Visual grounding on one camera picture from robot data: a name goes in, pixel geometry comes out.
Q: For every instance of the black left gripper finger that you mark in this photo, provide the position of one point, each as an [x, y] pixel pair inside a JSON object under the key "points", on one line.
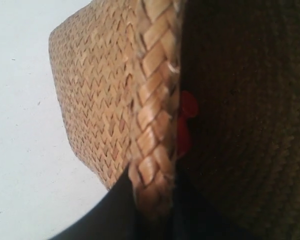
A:
{"points": [[116, 217]]}

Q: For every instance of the red cylinder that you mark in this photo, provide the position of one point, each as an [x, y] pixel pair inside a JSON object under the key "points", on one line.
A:
{"points": [[189, 105], [184, 142]]}

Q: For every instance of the brown woven wicker basket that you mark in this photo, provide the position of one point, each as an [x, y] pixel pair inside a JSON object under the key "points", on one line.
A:
{"points": [[119, 67]]}

